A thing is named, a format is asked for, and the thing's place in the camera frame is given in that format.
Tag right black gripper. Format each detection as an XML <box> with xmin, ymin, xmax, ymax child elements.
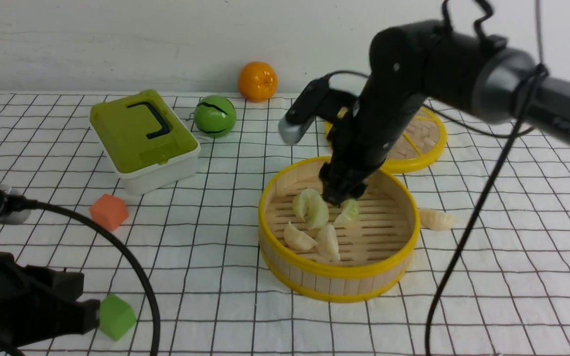
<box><xmin>320</xmin><ymin>22</ymin><xmax>443</xmax><ymax>206</ymax></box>

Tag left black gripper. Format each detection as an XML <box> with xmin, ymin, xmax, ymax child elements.
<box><xmin>0</xmin><ymin>185</ymin><xmax>101</xmax><ymax>356</ymax></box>

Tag pale green dumpling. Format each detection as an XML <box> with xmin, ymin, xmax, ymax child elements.
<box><xmin>307</xmin><ymin>196</ymin><xmax>330</xmax><ymax>229</ymax></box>
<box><xmin>334</xmin><ymin>199</ymin><xmax>360</xmax><ymax>228</ymax></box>
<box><xmin>292</xmin><ymin>188</ymin><xmax>320</xmax><ymax>222</ymax></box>

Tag white dumpling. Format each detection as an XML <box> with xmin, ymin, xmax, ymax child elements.
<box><xmin>283</xmin><ymin>222</ymin><xmax>319</xmax><ymax>252</ymax></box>
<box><xmin>315</xmin><ymin>223</ymin><xmax>341</xmax><ymax>262</ymax></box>
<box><xmin>419</xmin><ymin>208</ymin><xmax>458</xmax><ymax>231</ymax></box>

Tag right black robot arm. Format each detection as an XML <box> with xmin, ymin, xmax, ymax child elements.
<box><xmin>320</xmin><ymin>20</ymin><xmax>570</xmax><ymax>206</ymax></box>

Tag bamboo steamer lid yellow rim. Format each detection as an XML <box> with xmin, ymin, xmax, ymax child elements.
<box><xmin>325</xmin><ymin>104</ymin><xmax>448</xmax><ymax>174</ymax></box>

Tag bamboo steamer tray yellow rim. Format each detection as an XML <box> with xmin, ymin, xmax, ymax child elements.
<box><xmin>258</xmin><ymin>156</ymin><xmax>421</xmax><ymax>303</ymax></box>

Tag green foam cube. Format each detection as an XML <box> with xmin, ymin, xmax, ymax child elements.
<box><xmin>98</xmin><ymin>294</ymin><xmax>137</xmax><ymax>342</ymax></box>

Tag orange foam cube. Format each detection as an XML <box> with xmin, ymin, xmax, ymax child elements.
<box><xmin>89</xmin><ymin>194</ymin><xmax>129</xmax><ymax>231</ymax></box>

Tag orange toy fruit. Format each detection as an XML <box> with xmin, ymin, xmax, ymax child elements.
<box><xmin>237</xmin><ymin>61</ymin><xmax>279</xmax><ymax>103</ymax></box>

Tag green toy melon ball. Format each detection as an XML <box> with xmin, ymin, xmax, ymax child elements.
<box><xmin>193</xmin><ymin>95</ymin><xmax>237</xmax><ymax>138</ymax></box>

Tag white box green lid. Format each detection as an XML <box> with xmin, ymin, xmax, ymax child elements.
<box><xmin>89</xmin><ymin>89</ymin><xmax>201</xmax><ymax>196</ymax></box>

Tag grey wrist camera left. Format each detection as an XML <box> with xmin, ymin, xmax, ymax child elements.
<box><xmin>0</xmin><ymin>183</ymin><xmax>32</xmax><ymax>225</ymax></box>

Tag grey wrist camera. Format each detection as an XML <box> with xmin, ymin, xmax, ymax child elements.
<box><xmin>0</xmin><ymin>183</ymin><xmax>32</xmax><ymax>225</ymax></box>
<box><xmin>278</xmin><ymin>77</ymin><xmax>357</xmax><ymax>146</ymax></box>

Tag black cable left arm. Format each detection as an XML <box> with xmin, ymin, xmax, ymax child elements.
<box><xmin>8</xmin><ymin>195</ymin><xmax>162</xmax><ymax>356</ymax></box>

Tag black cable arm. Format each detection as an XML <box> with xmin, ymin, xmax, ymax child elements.
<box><xmin>8</xmin><ymin>195</ymin><xmax>162</xmax><ymax>356</ymax></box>
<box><xmin>325</xmin><ymin>0</ymin><xmax>550</xmax><ymax>356</ymax></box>

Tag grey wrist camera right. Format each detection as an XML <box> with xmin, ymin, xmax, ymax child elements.
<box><xmin>278</xmin><ymin>77</ymin><xmax>357</xmax><ymax>146</ymax></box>

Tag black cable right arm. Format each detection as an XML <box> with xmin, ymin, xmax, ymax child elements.
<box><xmin>325</xmin><ymin>0</ymin><xmax>550</xmax><ymax>356</ymax></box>

